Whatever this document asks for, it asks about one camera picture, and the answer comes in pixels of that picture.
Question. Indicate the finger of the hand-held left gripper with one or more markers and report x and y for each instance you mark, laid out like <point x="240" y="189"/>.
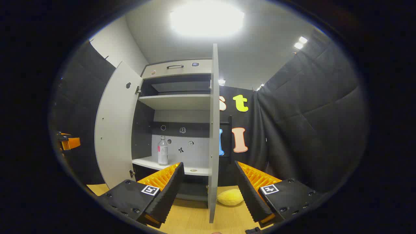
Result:
<point x="72" y="143"/>

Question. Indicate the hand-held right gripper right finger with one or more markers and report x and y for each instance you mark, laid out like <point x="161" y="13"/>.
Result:
<point x="252" y="198"/>

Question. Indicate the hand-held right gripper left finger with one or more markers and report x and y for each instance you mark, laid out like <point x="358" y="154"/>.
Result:
<point x="169" y="195"/>

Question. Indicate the clear plastic bottle pink label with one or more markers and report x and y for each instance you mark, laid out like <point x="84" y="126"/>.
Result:
<point x="162" y="156"/>

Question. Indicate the white cabinet door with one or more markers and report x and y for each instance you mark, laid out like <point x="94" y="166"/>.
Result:
<point x="113" y="130"/>
<point x="214" y="130"/>

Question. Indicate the grey and white cabinet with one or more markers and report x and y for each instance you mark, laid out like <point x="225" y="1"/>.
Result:
<point x="177" y="101"/>

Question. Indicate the grey cabinet drawer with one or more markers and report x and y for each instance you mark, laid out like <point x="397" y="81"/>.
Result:
<point x="182" y="72"/>

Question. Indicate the yellow plush toy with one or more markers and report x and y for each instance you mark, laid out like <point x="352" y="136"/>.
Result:
<point x="229" y="197"/>

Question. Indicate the small ceiling light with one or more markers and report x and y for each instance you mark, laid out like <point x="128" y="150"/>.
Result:
<point x="303" y="40"/>
<point x="298" y="45"/>

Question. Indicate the large ceiling light panel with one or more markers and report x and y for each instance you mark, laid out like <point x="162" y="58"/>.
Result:
<point x="206" y="18"/>

